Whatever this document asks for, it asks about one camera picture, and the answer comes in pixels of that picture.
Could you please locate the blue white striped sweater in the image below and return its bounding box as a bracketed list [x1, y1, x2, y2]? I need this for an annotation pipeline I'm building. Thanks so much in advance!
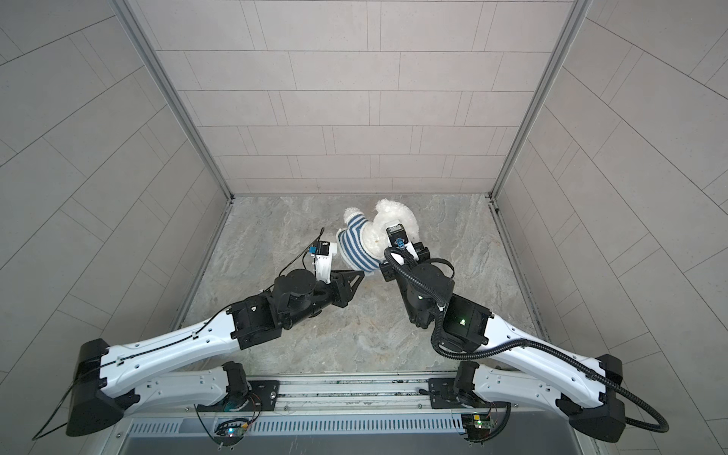
[337, 208, 380, 274]

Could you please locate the green circuit board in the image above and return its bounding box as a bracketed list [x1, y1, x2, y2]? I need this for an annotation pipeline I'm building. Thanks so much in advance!
[214, 418, 251, 447]
[461, 414, 495, 443]

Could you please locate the corner aluminium profile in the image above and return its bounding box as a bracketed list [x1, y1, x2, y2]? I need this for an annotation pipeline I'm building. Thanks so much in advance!
[490, 0, 592, 203]
[109, 0, 234, 201]

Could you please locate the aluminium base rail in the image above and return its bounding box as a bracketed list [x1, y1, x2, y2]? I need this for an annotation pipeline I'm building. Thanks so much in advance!
[126, 368, 560, 428]

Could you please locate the right green circuit board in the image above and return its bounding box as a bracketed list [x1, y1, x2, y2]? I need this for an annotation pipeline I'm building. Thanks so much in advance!
[461, 414, 495, 443]

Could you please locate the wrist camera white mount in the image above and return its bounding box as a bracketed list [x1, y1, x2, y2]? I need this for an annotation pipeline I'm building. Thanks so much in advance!
[309, 240, 337, 284]
[386, 224, 419, 261]

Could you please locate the left camera black cable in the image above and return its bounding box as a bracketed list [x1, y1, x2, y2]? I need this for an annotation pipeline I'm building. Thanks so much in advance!
[275, 226, 326, 280]

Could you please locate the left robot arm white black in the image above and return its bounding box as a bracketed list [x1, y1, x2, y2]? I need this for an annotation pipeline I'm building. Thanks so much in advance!
[66, 269, 365, 437]

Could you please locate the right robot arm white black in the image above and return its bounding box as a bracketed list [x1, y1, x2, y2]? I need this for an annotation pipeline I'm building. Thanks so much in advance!
[380, 246, 627, 443]

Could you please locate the left green circuit board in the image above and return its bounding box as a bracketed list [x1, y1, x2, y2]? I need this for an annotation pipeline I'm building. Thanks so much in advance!
[214, 418, 251, 447]

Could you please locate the black corrugated cable conduit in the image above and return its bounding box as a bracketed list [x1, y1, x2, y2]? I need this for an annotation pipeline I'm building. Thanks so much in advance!
[383, 246, 670, 434]

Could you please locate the right corner aluminium profile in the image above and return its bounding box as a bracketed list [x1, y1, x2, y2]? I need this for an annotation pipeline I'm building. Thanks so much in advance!
[490, 0, 592, 203]

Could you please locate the left corner aluminium profile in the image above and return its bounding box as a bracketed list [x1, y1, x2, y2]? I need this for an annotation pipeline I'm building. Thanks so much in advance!
[109, 0, 234, 201]

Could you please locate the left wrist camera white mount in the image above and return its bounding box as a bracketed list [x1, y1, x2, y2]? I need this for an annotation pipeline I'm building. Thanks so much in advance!
[309, 240, 337, 284]

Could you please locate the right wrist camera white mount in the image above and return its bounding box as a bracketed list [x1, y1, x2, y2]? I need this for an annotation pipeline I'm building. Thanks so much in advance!
[386, 224, 419, 261]

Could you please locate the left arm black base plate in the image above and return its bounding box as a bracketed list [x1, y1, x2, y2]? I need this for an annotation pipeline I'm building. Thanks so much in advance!
[196, 380, 280, 413]

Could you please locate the white teddy bear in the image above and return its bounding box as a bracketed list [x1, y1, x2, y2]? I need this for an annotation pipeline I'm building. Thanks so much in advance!
[335, 199, 420, 273]

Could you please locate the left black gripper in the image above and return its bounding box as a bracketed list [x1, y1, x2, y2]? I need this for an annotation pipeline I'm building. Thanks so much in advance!
[281, 270, 366, 329]

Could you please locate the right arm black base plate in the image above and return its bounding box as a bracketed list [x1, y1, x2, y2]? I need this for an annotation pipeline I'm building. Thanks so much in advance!
[424, 377, 473, 410]

